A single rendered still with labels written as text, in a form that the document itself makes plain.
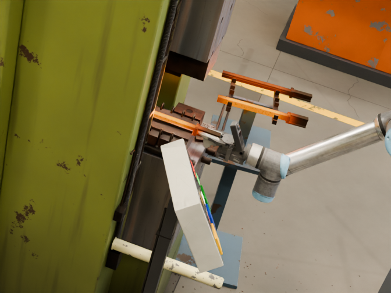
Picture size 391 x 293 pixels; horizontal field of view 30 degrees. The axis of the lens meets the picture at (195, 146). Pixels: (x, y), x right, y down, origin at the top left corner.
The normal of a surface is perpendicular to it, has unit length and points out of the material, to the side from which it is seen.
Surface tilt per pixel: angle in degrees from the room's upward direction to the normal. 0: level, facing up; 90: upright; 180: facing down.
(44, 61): 90
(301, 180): 0
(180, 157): 30
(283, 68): 0
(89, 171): 90
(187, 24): 90
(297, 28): 90
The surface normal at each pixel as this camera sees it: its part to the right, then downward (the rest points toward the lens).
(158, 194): -0.26, 0.47
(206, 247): 0.16, 0.57
